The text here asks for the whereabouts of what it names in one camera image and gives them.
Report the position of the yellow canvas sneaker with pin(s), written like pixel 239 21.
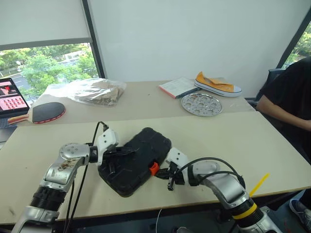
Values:
pixel 216 86

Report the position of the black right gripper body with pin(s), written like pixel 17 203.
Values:
pixel 176 176

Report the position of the white roller window blind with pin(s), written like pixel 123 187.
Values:
pixel 43 19

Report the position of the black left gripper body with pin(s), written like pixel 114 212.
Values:
pixel 113 154

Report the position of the dark slanted window frame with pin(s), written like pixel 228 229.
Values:
pixel 292 34

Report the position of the white book with orange spine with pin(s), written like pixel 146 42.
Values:
pixel 178 86

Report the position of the blue sneaker of person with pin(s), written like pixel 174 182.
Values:
pixel 301 211

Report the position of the black table tennis paddle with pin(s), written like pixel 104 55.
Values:
pixel 47 112

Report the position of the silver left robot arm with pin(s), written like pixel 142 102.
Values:
pixel 65 165

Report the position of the black plastic tool case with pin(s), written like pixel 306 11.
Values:
pixel 138 165

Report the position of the round perforated metal plate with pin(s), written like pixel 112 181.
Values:
pixel 201 104

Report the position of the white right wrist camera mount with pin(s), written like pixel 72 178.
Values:
pixel 177 157

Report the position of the grey office chair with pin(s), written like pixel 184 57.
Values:
pixel 269 82

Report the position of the person in black shirt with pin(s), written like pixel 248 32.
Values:
pixel 291 97

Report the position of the black window frame pillar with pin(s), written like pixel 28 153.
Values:
pixel 94 41

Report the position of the yellow tape strip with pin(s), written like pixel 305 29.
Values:
pixel 258 184

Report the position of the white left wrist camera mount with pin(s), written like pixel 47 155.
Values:
pixel 107 140

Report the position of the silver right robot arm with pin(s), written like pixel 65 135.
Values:
pixel 226 187

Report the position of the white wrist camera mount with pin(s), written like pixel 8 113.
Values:
pixel 107 140
pixel 177 157

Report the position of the clear bag of brown material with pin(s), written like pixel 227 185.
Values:
pixel 97 93

